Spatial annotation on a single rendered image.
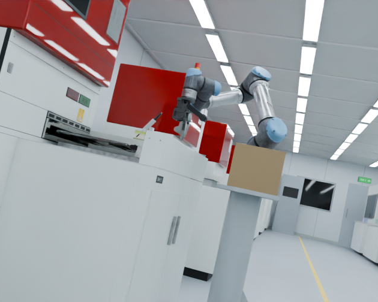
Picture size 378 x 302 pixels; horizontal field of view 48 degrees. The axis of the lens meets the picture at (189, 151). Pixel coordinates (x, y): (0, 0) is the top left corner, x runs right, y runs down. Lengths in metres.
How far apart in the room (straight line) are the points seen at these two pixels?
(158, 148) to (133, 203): 0.24
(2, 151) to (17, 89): 0.26
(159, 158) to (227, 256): 0.65
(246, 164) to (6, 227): 1.10
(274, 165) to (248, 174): 0.13
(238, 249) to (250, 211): 0.19
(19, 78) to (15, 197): 0.49
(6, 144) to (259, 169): 1.13
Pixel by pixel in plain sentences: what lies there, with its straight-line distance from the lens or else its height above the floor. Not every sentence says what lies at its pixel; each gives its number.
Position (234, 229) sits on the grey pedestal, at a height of 0.62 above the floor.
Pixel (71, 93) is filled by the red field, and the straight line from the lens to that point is 2.24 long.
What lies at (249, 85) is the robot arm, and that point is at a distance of 2.44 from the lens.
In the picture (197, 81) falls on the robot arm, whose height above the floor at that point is 1.30.
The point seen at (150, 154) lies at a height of 0.86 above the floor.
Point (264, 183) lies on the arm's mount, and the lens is 2.05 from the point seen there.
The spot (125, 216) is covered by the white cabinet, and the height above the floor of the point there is 0.61.
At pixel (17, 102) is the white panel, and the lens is 1.90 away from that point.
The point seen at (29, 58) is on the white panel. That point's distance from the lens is 1.93.
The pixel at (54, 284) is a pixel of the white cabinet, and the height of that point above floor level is 0.28.
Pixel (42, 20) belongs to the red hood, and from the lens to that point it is 1.91.
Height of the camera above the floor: 0.77
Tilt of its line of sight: 5 degrees up
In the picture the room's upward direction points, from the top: 13 degrees clockwise
